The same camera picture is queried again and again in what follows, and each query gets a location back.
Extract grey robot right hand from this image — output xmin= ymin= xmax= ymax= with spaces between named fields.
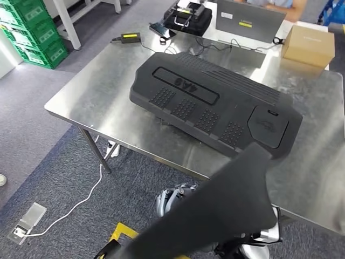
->
xmin=155 ymin=184 xmax=199 ymax=218

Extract black plastic plate bracket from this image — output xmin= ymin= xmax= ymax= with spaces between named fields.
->
xmin=108 ymin=142 xmax=278 ymax=259

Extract yellow floor tape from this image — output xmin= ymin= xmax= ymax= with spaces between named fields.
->
xmin=109 ymin=222 xmax=191 ymax=259

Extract white power strip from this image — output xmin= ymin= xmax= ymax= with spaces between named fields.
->
xmin=106 ymin=141 xmax=121 ymax=158

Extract black engine cover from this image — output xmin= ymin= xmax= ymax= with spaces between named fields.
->
xmin=129 ymin=51 xmax=303 ymax=160

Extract black phone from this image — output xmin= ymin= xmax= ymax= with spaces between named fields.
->
xmin=149 ymin=22 xmax=176 ymax=40

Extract white table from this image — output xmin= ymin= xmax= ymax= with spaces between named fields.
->
xmin=149 ymin=0 xmax=329 ymax=70

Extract black power adapter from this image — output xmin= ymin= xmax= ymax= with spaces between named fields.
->
xmin=121 ymin=32 xmax=141 ymax=44

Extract black bag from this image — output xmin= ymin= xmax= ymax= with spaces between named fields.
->
xmin=163 ymin=2 xmax=212 ymax=37

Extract steel floor socket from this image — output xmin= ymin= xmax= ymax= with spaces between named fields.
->
xmin=8 ymin=202 xmax=47 ymax=246

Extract black silver device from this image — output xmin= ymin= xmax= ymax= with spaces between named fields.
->
xmin=168 ymin=1 xmax=206 ymax=28

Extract grey laptop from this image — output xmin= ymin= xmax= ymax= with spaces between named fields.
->
xmin=215 ymin=0 xmax=286 ymax=44

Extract green plastic crate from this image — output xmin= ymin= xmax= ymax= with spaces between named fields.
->
xmin=0 ymin=14 xmax=62 ymax=49
xmin=0 ymin=0 xmax=52 ymax=29
xmin=14 ymin=36 xmax=69 ymax=70

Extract brown cardboard box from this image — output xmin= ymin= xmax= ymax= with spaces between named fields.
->
xmin=281 ymin=24 xmax=335 ymax=69

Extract blue steel rack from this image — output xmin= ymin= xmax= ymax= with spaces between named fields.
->
xmin=317 ymin=0 xmax=345 ymax=26

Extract white power cable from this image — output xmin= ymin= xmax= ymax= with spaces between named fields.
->
xmin=23 ymin=135 xmax=119 ymax=238

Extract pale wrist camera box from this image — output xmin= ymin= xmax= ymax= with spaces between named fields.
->
xmin=253 ymin=206 xmax=282 ymax=244

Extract black adapter cable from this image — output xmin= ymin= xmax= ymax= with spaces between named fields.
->
xmin=111 ymin=36 xmax=173 ymax=54

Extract black laptop cable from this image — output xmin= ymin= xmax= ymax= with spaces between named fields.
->
xmin=188 ymin=36 xmax=285 ymax=58

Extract white table frame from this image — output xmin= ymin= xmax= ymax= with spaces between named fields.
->
xmin=53 ymin=0 xmax=121 ymax=51

